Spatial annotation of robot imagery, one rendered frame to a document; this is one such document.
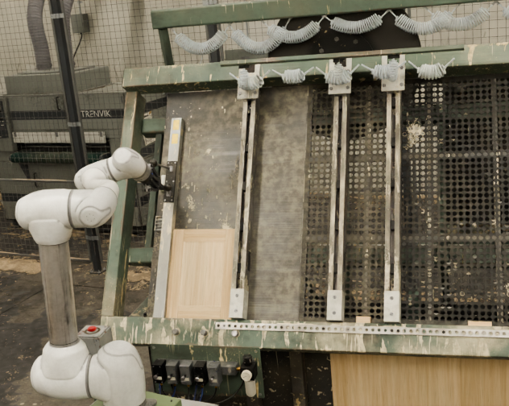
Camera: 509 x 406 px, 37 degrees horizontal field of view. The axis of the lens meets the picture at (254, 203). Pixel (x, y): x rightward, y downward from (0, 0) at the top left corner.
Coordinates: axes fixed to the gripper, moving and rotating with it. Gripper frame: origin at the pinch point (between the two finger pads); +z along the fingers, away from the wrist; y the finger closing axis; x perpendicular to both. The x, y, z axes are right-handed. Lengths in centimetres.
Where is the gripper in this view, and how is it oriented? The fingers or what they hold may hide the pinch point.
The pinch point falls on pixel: (159, 186)
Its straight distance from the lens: 341.9
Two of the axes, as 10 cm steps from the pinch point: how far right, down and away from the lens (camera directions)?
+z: 2.6, 2.7, 9.3
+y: -0.6, 9.6, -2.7
